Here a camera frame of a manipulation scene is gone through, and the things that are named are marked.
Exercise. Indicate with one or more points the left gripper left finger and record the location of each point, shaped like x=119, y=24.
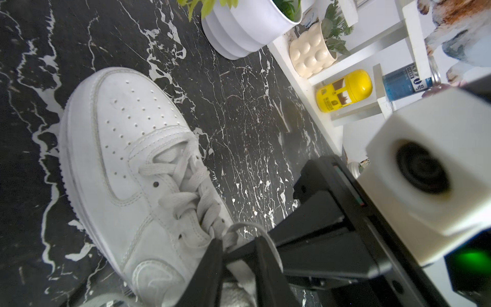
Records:
x=205, y=287

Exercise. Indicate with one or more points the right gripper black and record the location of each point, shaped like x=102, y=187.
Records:
x=337, y=244

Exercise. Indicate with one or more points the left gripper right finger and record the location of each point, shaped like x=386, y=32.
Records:
x=272, y=286

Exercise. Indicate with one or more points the white sneaker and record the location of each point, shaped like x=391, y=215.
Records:
x=136, y=180

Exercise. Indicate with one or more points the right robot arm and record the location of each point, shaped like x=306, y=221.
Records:
x=467, y=269

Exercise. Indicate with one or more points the yellow round container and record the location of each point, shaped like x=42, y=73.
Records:
x=350, y=89

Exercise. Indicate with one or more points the blue white can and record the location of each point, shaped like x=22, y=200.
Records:
x=406, y=81

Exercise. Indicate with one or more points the cream bumpy pot plant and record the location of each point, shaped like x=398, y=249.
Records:
x=320, y=46

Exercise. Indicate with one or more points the white stepped shelf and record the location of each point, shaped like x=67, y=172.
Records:
x=331, y=124

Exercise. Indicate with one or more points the white pot orange flowers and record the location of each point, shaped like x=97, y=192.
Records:
x=236, y=29

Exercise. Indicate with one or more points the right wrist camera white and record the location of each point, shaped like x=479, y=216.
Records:
x=429, y=172

